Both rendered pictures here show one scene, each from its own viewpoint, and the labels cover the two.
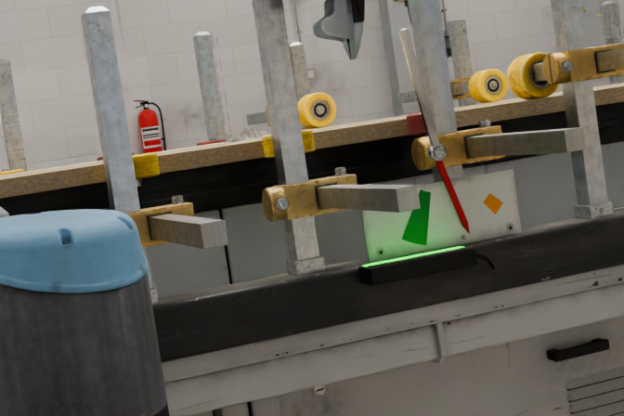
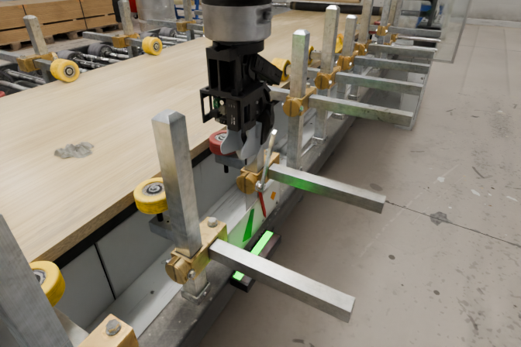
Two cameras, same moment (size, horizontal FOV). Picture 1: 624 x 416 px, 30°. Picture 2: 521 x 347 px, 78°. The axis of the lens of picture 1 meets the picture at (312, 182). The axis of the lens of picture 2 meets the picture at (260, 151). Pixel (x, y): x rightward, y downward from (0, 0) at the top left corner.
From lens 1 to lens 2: 1.36 m
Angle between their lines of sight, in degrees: 48
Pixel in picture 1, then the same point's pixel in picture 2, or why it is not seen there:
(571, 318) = not seen: hidden behind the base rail
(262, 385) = not seen: outside the picture
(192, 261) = (81, 288)
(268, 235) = (129, 239)
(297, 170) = (196, 243)
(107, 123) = (32, 336)
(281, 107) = (187, 207)
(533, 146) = (344, 198)
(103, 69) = (12, 288)
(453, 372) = not seen: hidden behind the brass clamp
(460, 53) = (127, 21)
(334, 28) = (247, 152)
